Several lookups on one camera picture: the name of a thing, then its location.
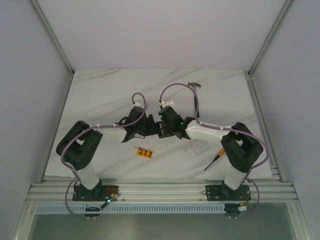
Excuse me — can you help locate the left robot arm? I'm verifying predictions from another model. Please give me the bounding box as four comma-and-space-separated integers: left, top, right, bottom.
56, 106, 159, 201

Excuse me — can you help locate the black fuse box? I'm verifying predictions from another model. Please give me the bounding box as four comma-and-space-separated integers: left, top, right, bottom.
155, 121, 174, 139

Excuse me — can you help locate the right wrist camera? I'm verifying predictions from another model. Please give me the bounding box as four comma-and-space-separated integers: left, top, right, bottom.
159, 100, 175, 109

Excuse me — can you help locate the white cable duct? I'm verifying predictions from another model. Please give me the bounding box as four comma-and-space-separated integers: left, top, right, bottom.
34, 203, 252, 215

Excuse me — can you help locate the orange terminal block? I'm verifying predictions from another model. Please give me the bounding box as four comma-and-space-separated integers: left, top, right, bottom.
134, 147, 154, 159

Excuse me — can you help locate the orange handled screwdriver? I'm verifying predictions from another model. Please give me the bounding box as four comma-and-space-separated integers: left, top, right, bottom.
204, 148, 226, 171

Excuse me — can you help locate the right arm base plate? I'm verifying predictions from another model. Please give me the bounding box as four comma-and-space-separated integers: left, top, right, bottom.
205, 184, 252, 202

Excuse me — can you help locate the claw hammer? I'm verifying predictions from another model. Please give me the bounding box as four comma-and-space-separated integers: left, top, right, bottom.
187, 82, 202, 118

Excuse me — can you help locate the aluminium rail frame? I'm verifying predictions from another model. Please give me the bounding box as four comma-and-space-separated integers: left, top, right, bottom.
26, 177, 298, 203

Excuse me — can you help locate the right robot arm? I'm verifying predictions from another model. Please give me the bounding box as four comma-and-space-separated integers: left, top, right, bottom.
158, 106, 264, 200

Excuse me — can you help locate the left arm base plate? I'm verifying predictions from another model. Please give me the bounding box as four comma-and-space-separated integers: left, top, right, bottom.
72, 185, 119, 202

